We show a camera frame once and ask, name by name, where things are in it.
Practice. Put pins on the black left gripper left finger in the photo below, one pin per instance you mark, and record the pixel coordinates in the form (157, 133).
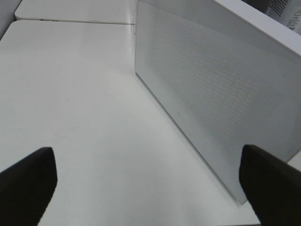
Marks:
(27, 187)

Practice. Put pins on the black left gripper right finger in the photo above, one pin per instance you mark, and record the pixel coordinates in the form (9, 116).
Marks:
(272, 187)

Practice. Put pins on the white microwave door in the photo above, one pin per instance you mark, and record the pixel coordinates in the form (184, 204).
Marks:
(211, 82)

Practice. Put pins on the white microwave oven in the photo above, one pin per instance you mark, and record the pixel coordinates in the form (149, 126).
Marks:
(258, 14)

